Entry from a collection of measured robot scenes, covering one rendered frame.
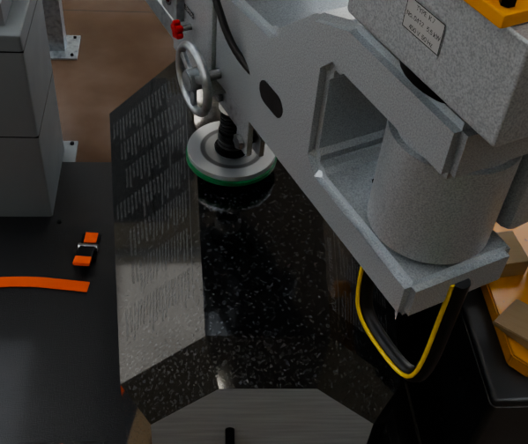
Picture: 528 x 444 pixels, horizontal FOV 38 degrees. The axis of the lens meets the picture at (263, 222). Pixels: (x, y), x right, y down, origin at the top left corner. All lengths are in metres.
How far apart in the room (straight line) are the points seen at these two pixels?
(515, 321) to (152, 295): 0.81
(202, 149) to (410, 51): 0.99
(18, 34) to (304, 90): 1.44
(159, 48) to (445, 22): 3.08
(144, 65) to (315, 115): 2.58
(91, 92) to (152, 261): 1.88
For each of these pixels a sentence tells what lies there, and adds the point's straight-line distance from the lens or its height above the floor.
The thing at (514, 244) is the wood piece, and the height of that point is 0.83.
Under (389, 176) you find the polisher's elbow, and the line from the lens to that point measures 1.09.
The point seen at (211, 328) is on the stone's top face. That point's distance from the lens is 1.56.
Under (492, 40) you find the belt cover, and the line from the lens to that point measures 0.82.
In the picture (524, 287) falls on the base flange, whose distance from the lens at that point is 1.91.
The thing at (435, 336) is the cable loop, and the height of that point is 1.14.
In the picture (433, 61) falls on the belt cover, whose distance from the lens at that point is 0.90.
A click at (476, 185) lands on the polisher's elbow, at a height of 1.46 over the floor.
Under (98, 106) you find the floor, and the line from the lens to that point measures 3.53.
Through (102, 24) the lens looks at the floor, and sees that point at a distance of 4.08.
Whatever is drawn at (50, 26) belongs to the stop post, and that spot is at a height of 0.14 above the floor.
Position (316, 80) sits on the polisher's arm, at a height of 1.45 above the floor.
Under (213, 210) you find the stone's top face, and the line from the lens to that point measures 1.78.
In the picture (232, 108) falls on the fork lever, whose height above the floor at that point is 1.14.
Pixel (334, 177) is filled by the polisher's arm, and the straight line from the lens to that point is 1.26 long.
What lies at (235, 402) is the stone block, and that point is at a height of 0.76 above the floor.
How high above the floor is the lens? 2.13
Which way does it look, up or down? 46 degrees down
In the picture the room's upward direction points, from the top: 6 degrees clockwise
